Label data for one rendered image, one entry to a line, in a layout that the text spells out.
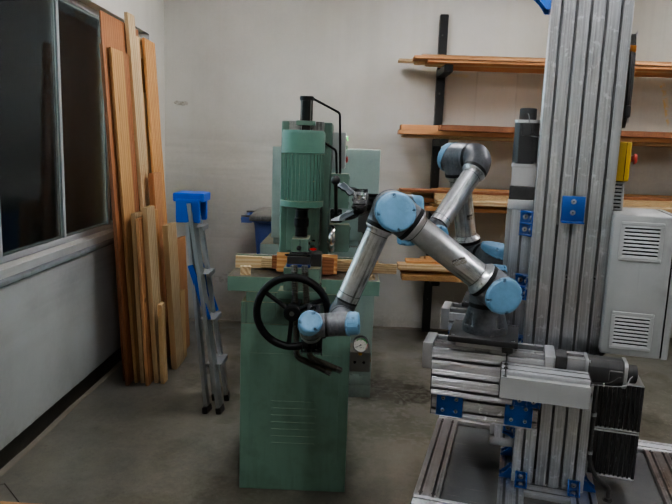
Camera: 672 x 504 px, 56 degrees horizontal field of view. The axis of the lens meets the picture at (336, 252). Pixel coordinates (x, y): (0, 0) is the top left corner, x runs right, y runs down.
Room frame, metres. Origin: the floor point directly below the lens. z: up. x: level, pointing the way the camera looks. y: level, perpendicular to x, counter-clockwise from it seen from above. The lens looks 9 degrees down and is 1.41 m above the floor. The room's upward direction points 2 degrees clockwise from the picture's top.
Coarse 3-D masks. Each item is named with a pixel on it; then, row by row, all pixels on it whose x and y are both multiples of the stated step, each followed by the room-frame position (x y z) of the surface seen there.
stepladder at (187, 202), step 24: (192, 192) 3.23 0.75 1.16; (192, 216) 3.16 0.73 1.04; (192, 240) 3.15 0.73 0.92; (192, 264) 3.16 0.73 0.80; (192, 288) 3.16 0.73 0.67; (216, 312) 3.31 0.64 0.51; (216, 336) 3.31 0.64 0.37; (216, 360) 3.20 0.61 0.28; (216, 384) 3.14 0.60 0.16; (216, 408) 3.14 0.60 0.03
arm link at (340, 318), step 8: (336, 312) 1.92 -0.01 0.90; (344, 312) 1.91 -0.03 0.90; (352, 312) 1.91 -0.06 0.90; (328, 320) 1.88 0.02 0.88; (336, 320) 1.88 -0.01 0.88; (344, 320) 1.88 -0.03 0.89; (352, 320) 1.88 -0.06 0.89; (328, 328) 1.88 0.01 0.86; (336, 328) 1.88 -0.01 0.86; (344, 328) 1.88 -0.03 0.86; (352, 328) 1.88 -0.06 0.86; (328, 336) 1.90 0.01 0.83
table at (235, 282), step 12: (228, 276) 2.42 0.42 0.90; (240, 276) 2.42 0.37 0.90; (252, 276) 2.43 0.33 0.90; (264, 276) 2.43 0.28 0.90; (324, 276) 2.48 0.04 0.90; (336, 276) 2.48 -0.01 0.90; (228, 288) 2.42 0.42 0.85; (240, 288) 2.42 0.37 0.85; (252, 288) 2.42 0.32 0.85; (276, 288) 2.42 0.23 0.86; (324, 288) 2.39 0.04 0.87; (336, 288) 2.42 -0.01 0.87; (372, 288) 2.41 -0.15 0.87
